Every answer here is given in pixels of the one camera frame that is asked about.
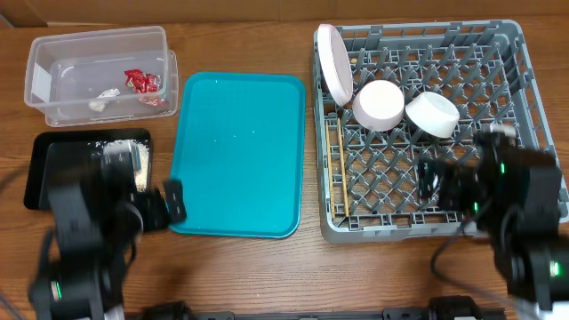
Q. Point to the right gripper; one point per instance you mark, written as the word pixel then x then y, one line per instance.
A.
pixel 456 186

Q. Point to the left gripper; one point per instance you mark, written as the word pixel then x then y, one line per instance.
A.
pixel 155 215

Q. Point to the white bowl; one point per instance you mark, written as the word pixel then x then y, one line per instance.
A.
pixel 434 114

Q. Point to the peanut pile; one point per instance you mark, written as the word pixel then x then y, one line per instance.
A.
pixel 140 152

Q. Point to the wooden chopstick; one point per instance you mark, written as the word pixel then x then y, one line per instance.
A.
pixel 330 168
pixel 343 168

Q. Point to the red snack wrapper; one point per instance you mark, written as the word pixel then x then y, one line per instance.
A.
pixel 141 83

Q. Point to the white tissue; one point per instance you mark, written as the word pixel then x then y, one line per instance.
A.
pixel 101 102

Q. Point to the white plate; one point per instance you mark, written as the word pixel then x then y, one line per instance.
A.
pixel 335 65

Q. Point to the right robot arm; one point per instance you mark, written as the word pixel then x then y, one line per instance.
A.
pixel 513 195

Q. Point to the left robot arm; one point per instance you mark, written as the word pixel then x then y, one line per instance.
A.
pixel 99 217

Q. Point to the grey dishwasher rack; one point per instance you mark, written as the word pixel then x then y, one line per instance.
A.
pixel 483 67

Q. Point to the teal serving tray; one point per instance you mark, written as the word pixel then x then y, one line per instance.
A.
pixel 239 154

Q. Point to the black plastic tray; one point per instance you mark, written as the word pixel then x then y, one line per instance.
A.
pixel 57 151

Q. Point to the clear plastic bin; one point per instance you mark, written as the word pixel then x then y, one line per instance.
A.
pixel 66 72

